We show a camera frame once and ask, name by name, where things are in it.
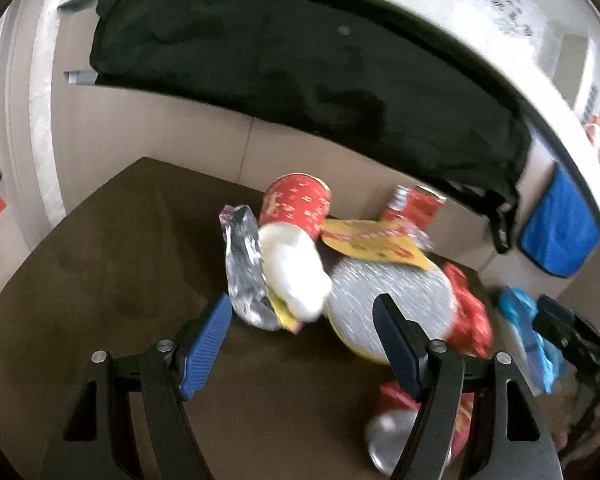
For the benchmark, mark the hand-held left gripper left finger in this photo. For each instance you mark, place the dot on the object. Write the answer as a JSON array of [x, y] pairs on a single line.
[[205, 350]]

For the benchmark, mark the white tissue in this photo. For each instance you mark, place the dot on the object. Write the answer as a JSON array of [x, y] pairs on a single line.
[[295, 270]]

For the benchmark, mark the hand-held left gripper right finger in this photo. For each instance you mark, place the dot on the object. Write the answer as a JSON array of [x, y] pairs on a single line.
[[397, 350]]

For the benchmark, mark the black cloth bag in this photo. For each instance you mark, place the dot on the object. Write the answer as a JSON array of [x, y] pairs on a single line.
[[280, 70]]

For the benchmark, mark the red drink can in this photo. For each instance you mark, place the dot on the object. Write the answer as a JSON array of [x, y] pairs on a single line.
[[425, 205], [397, 205]]

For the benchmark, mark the silver foil wrapper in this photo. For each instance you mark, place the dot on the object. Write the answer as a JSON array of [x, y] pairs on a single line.
[[245, 270]]

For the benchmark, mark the blue plastic bin bag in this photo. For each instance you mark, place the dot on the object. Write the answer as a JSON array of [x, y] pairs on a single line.
[[525, 310]]

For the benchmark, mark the white marble counter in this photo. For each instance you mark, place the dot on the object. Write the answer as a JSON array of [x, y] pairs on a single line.
[[430, 20]]

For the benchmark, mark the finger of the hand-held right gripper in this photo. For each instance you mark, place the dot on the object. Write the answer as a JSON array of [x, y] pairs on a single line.
[[555, 317]]

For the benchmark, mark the yellow red snack packet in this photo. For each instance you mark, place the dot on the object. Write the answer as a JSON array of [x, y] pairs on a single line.
[[375, 242]]

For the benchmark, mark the red paper cup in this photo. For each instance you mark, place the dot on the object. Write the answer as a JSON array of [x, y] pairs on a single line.
[[295, 205]]

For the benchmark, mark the red silver snack bag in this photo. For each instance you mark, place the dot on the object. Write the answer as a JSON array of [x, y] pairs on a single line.
[[385, 435]]

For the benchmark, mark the blue towel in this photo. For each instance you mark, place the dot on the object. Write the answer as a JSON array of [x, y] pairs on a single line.
[[560, 230]]

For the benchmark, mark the red plastic bag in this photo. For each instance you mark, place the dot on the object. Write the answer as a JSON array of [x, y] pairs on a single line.
[[467, 310]]

